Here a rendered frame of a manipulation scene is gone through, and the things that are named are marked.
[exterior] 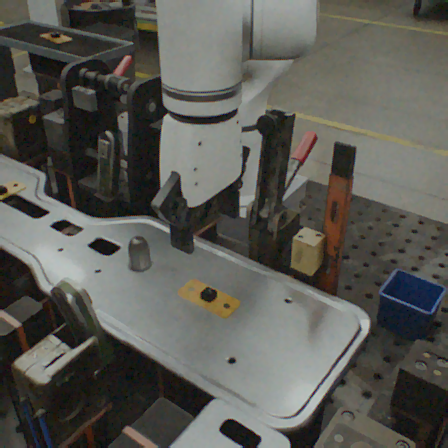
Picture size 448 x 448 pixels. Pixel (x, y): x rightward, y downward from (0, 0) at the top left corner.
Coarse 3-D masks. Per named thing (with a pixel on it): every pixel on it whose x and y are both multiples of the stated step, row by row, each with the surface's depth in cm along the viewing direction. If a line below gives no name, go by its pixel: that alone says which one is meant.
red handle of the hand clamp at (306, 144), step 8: (304, 136) 82; (312, 136) 81; (304, 144) 81; (312, 144) 81; (296, 152) 81; (304, 152) 81; (296, 160) 81; (304, 160) 81; (288, 168) 80; (296, 168) 80; (288, 176) 80; (288, 184) 80; (264, 208) 78; (264, 216) 78
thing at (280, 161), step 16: (272, 112) 72; (288, 112) 71; (272, 128) 69; (288, 128) 71; (272, 144) 74; (288, 144) 73; (272, 160) 75; (288, 160) 75; (272, 176) 76; (256, 192) 77; (272, 192) 76; (256, 208) 78; (272, 208) 76; (256, 224) 80
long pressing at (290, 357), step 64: (64, 256) 81; (128, 256) 81; (192, 256) 81; (128, 320) 69; (192, 320) 69; (256, 320) 69; (320, 320) 69; (192, 384) 62; (256, 384) 61; (320, 384) 61
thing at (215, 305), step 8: (192, 280) 76; (184, 288) 74; (200, 288) 74; (184, 296) 73; (192, 296) 73; (200, 296) 73; (208, 296) 72; (216, 296) 73; (224, 296) 73; (200, 304) 72; (208, 304) 72; (216, 304) 72; (232, 304) 72; (216, 312) 70; (224, 312) 70; (232, 312) 71
